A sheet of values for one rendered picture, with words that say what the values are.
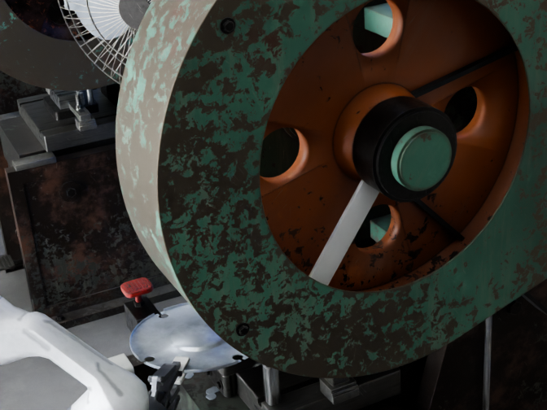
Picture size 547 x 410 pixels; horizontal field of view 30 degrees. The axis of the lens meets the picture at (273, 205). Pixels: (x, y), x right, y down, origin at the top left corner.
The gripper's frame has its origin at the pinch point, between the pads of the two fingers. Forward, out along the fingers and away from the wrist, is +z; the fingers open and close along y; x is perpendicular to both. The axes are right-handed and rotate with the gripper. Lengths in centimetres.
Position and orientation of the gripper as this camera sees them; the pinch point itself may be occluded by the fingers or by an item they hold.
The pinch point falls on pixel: (177, 370)
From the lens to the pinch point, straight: 203.2
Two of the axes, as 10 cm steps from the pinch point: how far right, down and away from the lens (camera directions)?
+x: -9.8, -0.3, 2.0
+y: -0.5, -9.3, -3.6
